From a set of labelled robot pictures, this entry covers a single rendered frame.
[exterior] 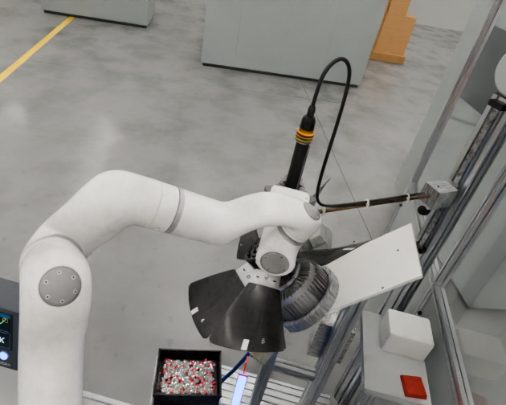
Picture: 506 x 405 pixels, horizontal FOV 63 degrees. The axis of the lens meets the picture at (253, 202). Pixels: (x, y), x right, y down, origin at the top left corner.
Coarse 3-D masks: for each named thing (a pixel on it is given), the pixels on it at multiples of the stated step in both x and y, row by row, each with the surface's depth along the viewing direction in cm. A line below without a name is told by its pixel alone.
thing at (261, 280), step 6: (258, 270) 135; (252, 276) 132; (270, 276) 134; (276, 276) 134; (252, 282) 131; (258, 282) 131; (264, 282) 132; (270, 282) 132; (276, 282) 132; (276, 288) 130
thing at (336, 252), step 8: (368, 240) 122; (328, 248) 122; (336, 248) 120; (344, 248) 117; (304, 256) 118; (312, 256) 116; (320, 256) 114; (328, 256) 112; (336, 256) 111; (320, 264) 109
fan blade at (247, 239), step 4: (248, 232) 163; (252, 232) 158; (256, 232) 154; (240, 236) 173; (244, 236) 168; (248, 236) 162; (252, 236) 157; (256, 236) 153; (240, 240) 172; (244, 240) 167; (248, 240) 162; (252, 240) 157; (244, 244) 167; (248, 244) 162; (240, 248) 171; (244, 248) 167; (240, 252) 170; (244, 252) 166; (240, 256) 170; (244, 256) 166
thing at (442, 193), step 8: (432, 184) 141; (440, 184) 142; (448, 184) 143; (456, 184) 142; (432, 192) 140; (440, 192) 137; (448, 192) 138; (456, 192) 140; (424, 200) 143; (432, 200) 140; (440, 200) 139; (448, 200) 142; (432, 208) 141
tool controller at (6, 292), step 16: (0, 288) 107; (16, 288) 108; (0, 304) 102; (16, 304) 103; (0, 320) 102; (16, 320) 101; (0, 336) 103; (16, 336) 103; (16, 352) 105; (16, 368) 107
